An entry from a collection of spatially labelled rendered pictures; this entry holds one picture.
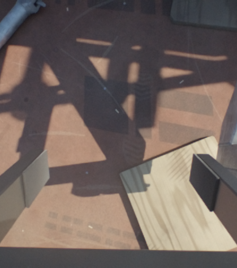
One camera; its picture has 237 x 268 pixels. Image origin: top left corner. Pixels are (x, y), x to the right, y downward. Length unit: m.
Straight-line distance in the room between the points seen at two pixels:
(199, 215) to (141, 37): 0.59
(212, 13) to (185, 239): 0.70
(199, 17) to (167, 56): 0.16
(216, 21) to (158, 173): 0.52
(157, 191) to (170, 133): 0.18
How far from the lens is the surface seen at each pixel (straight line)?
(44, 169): 0.17
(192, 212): 0.63
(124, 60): 0.69
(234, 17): 0.80
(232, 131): 0.45
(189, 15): 0.77
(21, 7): 0.86
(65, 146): 0.66
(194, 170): 0.17
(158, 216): 0.62
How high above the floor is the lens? 0.61
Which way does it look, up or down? 81 degrees down
